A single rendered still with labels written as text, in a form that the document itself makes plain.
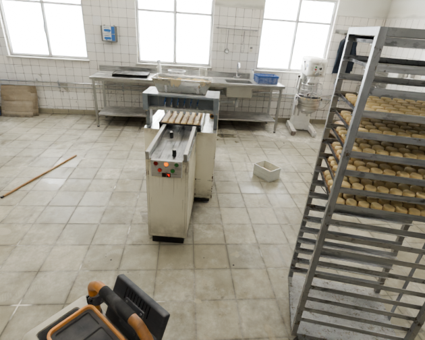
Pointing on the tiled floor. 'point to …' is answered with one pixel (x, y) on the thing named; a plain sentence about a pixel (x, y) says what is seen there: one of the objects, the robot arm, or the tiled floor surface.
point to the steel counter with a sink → (219, 80)
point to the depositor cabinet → (208, 150)
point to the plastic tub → (266, 171)
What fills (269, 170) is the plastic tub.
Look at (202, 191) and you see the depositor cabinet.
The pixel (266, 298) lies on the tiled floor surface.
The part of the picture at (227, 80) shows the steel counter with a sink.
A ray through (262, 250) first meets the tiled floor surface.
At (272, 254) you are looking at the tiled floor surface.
